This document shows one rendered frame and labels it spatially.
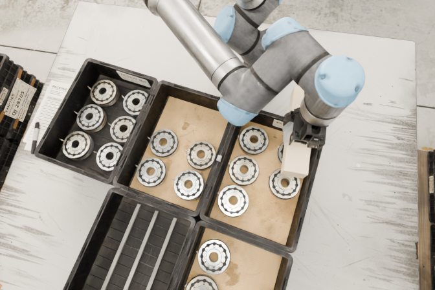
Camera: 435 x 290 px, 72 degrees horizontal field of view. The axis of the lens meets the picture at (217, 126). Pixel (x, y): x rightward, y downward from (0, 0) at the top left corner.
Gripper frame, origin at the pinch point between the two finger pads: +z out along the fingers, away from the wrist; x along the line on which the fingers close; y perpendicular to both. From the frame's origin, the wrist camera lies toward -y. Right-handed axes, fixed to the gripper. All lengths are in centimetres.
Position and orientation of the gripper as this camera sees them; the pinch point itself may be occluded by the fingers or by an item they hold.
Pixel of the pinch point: (299, 130)
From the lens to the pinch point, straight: 83.3
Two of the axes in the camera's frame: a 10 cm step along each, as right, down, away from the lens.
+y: -1.9, 9.4, -3.0
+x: 9.8, 1.6, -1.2
